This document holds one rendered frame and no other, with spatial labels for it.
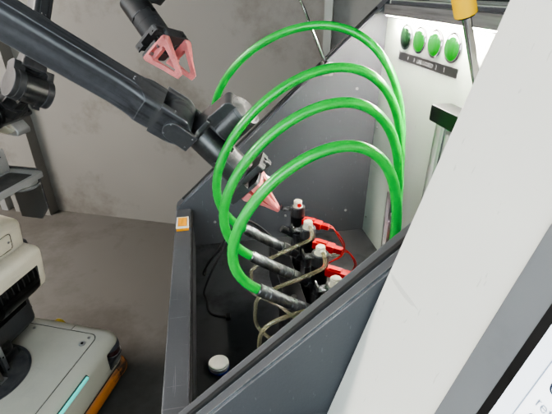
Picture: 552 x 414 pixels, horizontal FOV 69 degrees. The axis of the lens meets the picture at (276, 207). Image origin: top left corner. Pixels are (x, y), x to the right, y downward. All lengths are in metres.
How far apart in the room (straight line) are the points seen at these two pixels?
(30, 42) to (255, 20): 1.73
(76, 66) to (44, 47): 0.05
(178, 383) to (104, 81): 0.47
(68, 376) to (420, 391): 1.42
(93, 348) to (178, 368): 1.07
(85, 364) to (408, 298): 1.43
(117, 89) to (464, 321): 0.57
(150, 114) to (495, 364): 0.57
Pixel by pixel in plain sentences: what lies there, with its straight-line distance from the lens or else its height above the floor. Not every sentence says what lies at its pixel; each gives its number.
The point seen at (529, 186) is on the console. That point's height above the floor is 1.35.
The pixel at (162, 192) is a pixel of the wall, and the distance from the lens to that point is 2.86.
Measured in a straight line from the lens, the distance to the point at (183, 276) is 0.87.
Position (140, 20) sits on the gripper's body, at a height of 1.42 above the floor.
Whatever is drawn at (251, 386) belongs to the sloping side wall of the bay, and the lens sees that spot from 0.53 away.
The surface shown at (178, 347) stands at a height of 0.95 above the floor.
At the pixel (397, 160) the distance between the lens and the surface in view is 0.61.
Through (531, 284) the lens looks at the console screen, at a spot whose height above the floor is 1.30.
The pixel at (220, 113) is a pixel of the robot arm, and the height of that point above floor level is 1.29.
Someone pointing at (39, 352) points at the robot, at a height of 0.28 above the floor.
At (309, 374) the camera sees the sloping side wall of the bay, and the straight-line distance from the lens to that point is 0.53.
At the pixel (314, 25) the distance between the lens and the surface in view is 0.76.
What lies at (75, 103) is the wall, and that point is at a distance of 2.95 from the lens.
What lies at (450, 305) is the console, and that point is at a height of 1.24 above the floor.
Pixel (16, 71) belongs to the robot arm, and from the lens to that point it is 1.25.
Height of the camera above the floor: 1.47
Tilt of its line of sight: 29 degrees down
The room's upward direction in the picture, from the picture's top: straight up
